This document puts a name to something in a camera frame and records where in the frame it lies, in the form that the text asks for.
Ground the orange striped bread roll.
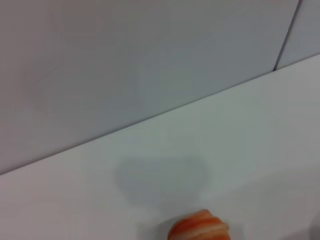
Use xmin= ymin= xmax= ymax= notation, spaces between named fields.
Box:
xmin=167 ymin=208 xmax=230 ymax=240

